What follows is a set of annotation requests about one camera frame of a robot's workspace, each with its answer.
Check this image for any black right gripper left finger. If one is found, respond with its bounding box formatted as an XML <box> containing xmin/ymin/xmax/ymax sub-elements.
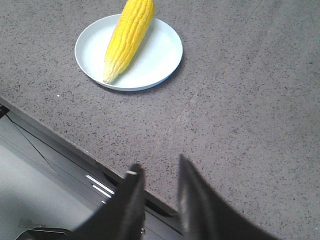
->
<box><xmin>17</xmin><ymin>163</ymin><xmax>145</xmax><ymax>240</ymax></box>

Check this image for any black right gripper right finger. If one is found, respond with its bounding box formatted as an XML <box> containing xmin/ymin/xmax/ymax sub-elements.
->
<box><xmin>178</xmin><ymin>154</ymin><xmax>277</xmax><ymax>240</ymax></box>

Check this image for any light blue round plate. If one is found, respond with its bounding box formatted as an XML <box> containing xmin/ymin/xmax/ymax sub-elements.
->
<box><xmin>74</xmin><ymin>14</ymin><xmax>183</xmax><ymax>92</ymax></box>

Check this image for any yellow corn cob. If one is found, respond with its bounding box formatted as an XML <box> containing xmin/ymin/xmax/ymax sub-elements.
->
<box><xmin>102</xmin><ymin>0</ymin><xmax>155</xmax><ymax>84</ymax></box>

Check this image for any grey cabinet drawer front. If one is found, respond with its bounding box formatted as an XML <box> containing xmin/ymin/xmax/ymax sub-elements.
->
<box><xmin>0</xmin><ymin>98</ymin><xmax>185</xmax><ymax>240</ymax></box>

